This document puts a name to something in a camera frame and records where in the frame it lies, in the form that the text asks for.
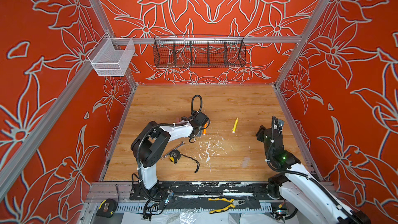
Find clear pen cap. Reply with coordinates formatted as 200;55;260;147
241;157;251;168

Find orange marker pen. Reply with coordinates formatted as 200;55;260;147
203;123;208;135

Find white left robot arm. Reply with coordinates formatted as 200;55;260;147
131;111;210;202

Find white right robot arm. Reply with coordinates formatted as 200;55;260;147
256;116;371;224

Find yellow highlighter pen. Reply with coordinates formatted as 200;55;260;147
232;118;238;133

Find small pink wrench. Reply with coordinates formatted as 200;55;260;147
161;141;186;160

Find yellow black pliers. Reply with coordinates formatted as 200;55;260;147
208;198;246;214

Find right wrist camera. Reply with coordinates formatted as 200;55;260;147
277;119;285;130

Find black wire wall basket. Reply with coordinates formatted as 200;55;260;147
153;34;247;68

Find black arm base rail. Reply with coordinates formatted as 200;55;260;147
129;181;280;201

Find white wire mesh basket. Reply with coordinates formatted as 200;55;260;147
88;33;136;77

